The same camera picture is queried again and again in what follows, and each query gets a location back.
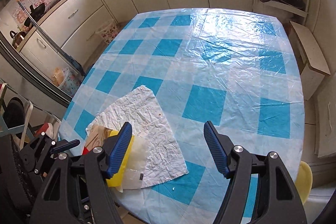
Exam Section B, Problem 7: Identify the yellow red tape package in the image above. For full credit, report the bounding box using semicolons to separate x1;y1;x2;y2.
83;124;148;193

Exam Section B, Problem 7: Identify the white paper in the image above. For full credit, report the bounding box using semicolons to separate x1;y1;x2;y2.
86;85;189;190

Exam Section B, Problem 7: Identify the floral lined trash bin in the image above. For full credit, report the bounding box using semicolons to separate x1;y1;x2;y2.
51;68;81;97

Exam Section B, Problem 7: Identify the blue checked plastic tablecloth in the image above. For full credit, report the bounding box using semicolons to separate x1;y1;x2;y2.
59;9;305;223

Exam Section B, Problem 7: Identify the yellow chair seat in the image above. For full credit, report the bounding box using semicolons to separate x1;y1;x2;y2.
294;161;313;205

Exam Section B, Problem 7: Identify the floral white waste basket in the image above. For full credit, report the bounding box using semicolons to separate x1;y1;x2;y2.
96;19;120;45

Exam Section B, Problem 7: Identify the copper kettle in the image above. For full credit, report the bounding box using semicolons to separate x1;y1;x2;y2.
10;31;26;50

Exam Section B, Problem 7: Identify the small white wooden stool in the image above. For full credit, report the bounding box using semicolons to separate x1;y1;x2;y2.
290;21;331;101

